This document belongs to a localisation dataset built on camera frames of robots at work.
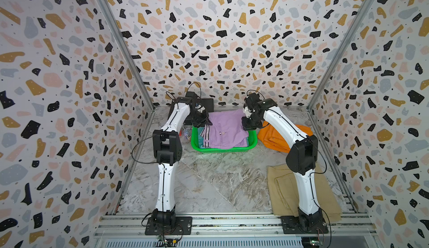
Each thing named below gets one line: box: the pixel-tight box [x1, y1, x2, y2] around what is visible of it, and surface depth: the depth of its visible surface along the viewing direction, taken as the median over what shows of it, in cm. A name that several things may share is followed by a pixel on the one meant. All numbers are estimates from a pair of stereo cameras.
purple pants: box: [199, 108, 249, 150], surface depth 95 cm
